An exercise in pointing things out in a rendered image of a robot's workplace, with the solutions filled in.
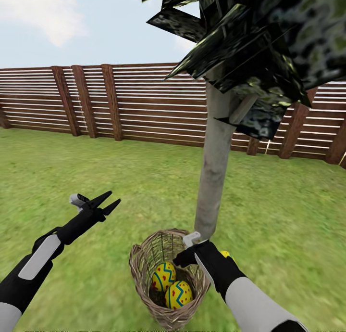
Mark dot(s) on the easter egg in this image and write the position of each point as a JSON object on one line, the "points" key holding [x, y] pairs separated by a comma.
{"points": [[163, 271], [178, 294], [226, 254]]}

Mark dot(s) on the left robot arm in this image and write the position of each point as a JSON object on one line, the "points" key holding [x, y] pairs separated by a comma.
{"points": [[19, 288]]}

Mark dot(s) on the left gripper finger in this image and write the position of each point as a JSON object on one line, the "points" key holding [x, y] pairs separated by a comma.
{"points": [[97, 201], [110, 208]]}

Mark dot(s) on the wicker basket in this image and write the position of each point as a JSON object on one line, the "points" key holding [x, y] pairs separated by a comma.
{"points": [[170, 320]]}

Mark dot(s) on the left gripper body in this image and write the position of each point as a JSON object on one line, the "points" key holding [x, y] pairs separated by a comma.
{"points": [[85, 220]]}

